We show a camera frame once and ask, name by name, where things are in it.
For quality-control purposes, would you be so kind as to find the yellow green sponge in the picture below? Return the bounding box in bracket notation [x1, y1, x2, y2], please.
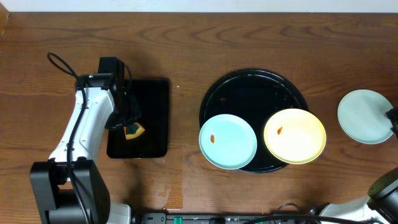
[124, 122, 145, 140]

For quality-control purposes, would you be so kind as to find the light blue plate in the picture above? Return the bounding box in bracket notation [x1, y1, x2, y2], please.
[198, 114, 257, 170]
[337, 89, 393, 144]

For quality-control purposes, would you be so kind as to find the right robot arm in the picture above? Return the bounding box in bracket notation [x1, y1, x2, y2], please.
[313, 105, 397, 223]

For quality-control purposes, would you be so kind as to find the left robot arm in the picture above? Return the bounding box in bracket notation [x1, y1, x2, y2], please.
[29, 73, 136, 223]

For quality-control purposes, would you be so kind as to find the black rectangular tray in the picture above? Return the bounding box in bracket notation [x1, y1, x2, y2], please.
[106, 79, 169, 159]

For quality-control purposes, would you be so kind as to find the black round tray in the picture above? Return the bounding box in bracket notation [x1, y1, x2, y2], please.
[199, 68, 309, 174]

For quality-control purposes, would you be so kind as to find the yellow plate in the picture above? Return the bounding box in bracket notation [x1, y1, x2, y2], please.
[263, 108, 326, 164]

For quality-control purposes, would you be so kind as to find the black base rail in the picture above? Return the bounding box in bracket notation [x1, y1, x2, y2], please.
[131, 213, 371, 224]

